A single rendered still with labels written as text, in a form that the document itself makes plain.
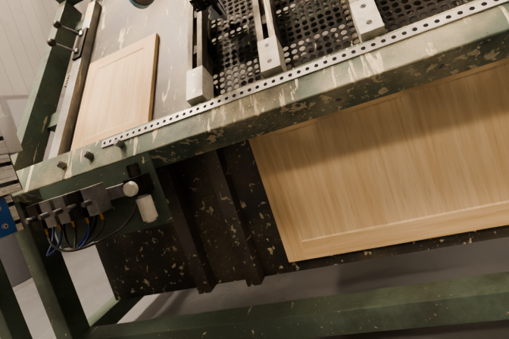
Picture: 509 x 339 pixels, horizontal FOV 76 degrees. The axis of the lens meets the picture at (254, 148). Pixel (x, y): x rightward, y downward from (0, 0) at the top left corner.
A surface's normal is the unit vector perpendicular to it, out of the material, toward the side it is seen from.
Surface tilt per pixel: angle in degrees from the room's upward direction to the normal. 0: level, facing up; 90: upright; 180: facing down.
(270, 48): 54
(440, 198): 90
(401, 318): 90
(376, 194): 90
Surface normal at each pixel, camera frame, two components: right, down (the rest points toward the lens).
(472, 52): 0.08, 0.86
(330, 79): -0.41, -0.43
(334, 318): -0.28, 0.17
